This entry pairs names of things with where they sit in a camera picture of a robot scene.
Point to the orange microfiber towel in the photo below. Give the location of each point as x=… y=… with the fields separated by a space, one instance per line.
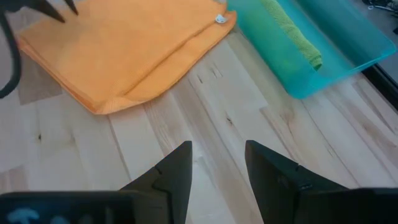
x=118 y=53

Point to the teal translucent plastic basket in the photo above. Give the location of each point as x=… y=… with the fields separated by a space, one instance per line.
x=270 y=56

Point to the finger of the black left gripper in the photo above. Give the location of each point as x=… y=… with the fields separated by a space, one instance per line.
x=71 y=5
x=37 y=6

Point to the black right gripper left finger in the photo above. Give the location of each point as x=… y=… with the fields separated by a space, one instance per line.
x=171 y=186

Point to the green microfiber towel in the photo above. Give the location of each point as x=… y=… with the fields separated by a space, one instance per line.
x=295 y=34

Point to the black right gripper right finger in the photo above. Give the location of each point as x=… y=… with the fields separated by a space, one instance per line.
x=273 y=193

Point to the black aluminium table frame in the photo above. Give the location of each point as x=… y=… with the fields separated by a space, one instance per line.
x=382 y=84

